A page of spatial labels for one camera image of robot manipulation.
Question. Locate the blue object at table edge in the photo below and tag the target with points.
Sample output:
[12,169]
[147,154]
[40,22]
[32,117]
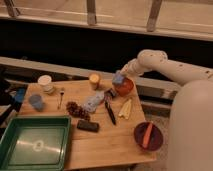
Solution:
[19,96]

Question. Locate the yellow cup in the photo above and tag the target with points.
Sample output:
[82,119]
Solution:
[94,80]

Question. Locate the black equipment at left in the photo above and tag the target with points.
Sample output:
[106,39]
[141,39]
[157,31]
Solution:
[6,99]

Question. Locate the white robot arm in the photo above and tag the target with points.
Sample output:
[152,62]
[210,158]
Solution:
[190,144]

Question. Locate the purple bowl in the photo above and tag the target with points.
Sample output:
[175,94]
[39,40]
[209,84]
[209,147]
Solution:
[156,139]

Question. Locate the white cup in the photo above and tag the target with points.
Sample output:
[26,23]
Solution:
[45,81]

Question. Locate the black rectangular block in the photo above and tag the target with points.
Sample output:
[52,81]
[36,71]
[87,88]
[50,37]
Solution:
[88,126]

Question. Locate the red bowl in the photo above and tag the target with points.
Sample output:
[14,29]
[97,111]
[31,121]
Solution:
[124,88]

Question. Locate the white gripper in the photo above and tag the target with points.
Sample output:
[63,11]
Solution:
[132,68]

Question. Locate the green plastic tray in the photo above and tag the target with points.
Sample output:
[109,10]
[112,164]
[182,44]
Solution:
[35,144]

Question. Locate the black handled brush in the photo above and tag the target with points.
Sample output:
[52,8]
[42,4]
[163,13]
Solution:
[108,95]

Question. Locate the blue grey cloth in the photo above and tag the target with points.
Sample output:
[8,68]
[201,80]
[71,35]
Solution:
[93,102]

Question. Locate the orange carrot stick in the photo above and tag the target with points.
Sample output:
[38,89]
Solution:
[147,135]

